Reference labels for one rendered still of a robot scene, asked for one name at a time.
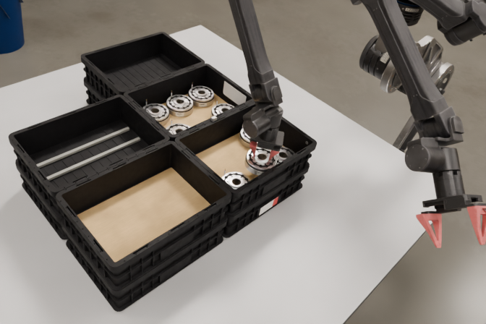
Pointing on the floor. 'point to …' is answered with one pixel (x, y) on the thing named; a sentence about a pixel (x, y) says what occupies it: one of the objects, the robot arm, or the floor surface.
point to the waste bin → (11, 11)
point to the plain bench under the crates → (337, 202)
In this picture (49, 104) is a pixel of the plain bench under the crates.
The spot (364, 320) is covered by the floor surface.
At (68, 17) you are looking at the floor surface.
